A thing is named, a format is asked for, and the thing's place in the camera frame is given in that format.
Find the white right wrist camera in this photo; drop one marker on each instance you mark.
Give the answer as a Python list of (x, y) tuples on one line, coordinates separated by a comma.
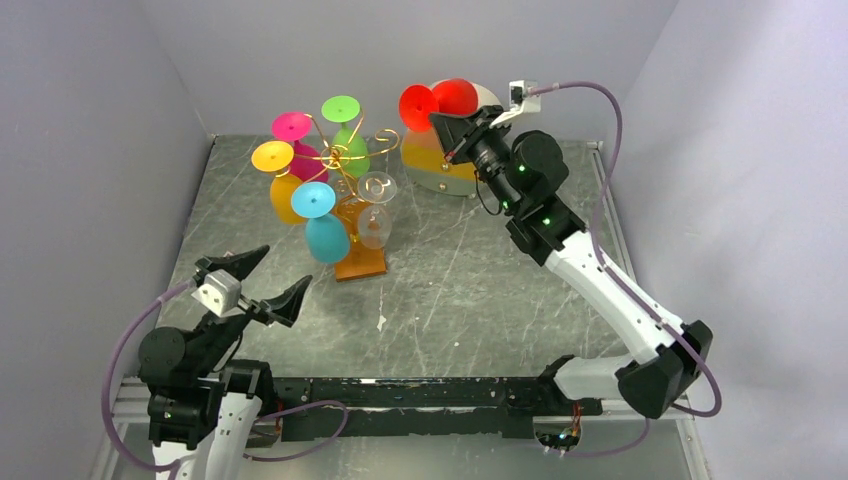
[(523, 101)]

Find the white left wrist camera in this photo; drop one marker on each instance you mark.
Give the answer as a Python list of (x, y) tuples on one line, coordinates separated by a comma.
[(219, 293)]

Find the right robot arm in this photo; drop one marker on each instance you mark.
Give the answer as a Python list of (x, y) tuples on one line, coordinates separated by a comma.
[(663, 351)]

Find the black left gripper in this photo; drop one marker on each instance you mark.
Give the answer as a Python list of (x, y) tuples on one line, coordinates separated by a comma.
[(281, 307)]

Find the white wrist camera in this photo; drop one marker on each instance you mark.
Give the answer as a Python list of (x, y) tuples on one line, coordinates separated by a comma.
[(523, 101), (219, 293)]

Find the orange plastic wine glass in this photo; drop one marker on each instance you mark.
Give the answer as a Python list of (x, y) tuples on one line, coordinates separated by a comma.
[(275, 158)]

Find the red plastic wine glass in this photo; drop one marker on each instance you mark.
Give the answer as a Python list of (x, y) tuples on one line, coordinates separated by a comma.
[(455, 96)]

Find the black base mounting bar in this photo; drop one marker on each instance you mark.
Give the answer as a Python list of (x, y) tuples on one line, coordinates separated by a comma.
[(359, 407)]

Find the round pastel drawer cabinet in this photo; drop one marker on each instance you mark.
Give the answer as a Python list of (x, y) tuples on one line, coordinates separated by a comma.
[(423, 158)]

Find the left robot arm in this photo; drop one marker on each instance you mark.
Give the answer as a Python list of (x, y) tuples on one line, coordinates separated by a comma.
[(203, 404)]

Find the gold wire wine glass rack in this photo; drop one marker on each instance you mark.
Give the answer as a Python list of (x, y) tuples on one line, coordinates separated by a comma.
[(360, 262)]

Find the clear plastic wine glass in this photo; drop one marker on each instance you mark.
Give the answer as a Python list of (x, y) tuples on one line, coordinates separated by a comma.
[(374, 224)]

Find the blue plastic wine glass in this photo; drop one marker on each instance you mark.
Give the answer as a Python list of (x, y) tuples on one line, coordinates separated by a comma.
[(325, 234)]

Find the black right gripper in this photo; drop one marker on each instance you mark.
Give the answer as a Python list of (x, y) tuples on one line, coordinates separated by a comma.
[(459, 135)]

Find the green plastic wine glass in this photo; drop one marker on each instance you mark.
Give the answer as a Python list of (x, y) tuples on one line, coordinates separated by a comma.
[(344, 110)]

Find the magenta plastic wine glass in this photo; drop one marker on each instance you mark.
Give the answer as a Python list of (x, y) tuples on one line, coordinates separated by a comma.
[(293, 127)]

